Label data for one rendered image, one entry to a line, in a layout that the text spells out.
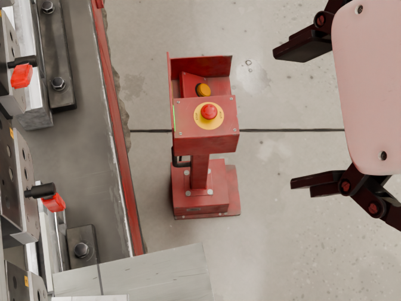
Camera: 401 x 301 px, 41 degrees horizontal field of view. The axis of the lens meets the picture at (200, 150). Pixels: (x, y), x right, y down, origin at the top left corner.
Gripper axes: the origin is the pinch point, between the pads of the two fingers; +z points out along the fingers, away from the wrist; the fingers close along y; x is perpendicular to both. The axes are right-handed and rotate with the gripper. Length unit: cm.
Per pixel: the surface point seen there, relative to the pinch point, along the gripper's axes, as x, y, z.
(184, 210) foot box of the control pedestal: 77, -2, 137
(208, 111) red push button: 45, -20, 73
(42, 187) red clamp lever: -3.7, -1.1, 45.2
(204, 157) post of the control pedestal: 65, -15, 104
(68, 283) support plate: 6, 13, 65
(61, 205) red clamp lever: 1, 1, 51
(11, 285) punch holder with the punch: -10.6, 10.5, 36.8
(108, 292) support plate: 12, 15, 62
